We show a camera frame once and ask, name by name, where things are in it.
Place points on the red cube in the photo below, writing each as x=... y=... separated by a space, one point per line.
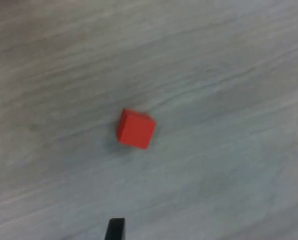
x=136 y=130

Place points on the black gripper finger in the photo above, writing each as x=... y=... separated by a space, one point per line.
x=116 y=230

